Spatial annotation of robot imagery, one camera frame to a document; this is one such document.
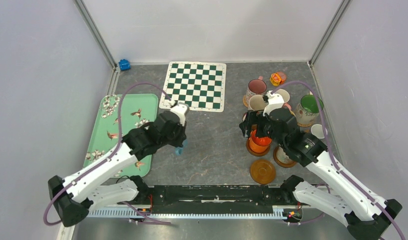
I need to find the orange mug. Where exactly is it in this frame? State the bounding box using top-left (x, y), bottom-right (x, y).
top-left (248, 130), bottom-right (272, 153)

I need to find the woven rattan coaster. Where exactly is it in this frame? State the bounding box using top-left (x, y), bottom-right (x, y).
top-left (242, 95), bottom-right (248, 107)

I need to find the cream ceramic mug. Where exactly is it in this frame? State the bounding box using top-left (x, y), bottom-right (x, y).
top-left (242, 95), bottom-right (268, 121)

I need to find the pink mug cream interior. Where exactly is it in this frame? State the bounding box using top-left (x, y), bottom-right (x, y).
top-left (275, 88), bottom-right (291, 110)

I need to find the green interior cartoon mug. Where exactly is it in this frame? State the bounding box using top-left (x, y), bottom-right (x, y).
top-left (293, 94), bottom-right (319, 127)

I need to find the brown wooden ridged coaster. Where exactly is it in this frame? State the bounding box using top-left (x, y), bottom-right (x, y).
top-left (273, 146), bottom-right (297, 168)
top-left (249, 159), bottom-right (276, 185)

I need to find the grey white mug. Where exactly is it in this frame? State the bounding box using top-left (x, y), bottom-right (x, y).
top-left (310, 124), bottom-right (327, 139)

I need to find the pink ghost pattern mug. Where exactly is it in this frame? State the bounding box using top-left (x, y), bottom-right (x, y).
top-left (245, 76), bottom-right (267, 101)

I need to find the beige mug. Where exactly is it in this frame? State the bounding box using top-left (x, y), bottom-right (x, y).
top-left (276, 147), bottom-right (292, 165)

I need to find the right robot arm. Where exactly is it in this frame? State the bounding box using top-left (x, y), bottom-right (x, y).
top-left (239, 108), bottom-right (402, 240)

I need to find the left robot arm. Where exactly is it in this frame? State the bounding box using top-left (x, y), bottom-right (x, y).
top-left (43, 104), bottom-right (189, 227)

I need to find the green floral tray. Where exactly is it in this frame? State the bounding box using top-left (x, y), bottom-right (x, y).
top-left (84, 94), bottom-right (158, 167)

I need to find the orange pink toy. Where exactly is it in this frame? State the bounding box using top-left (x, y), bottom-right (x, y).
top-left (270, 71), bottom-right (287, 87)

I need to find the green white chessboard mat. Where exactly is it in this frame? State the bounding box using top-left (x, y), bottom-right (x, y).
top-left (159, 61), bottom-right (227, 113)

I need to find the blue toy block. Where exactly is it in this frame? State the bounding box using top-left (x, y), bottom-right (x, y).
top-left (118, 59), bottom-right (131, 71)

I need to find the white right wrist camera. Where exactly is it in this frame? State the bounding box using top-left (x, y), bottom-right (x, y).
top-left (263, 91), bottom-right (285, 116)

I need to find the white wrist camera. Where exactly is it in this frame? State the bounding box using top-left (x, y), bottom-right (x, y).
top-left (263, 91), bottom-right (285, 116)
top-left (169, 99), bottom-right (189, 127)

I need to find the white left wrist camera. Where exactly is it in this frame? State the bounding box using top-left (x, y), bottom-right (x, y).
top-left (169, 99), bottom-right (189, 127)

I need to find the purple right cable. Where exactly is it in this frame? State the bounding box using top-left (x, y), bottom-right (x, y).
top-left (270, 80), bottom-right (406, 240)

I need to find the purple cable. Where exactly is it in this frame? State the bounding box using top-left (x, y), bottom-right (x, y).
top-left (43, 81), bottom-right (173, 227)
top-left (270, 80), bottom-right (406, 240)

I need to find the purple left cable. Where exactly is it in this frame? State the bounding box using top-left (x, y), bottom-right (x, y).
top-left (43, 81), bottom-right (173, 227)

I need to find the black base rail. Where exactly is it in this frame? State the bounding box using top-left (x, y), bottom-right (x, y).
top-left (129, 185), bottom-right (297, 214)

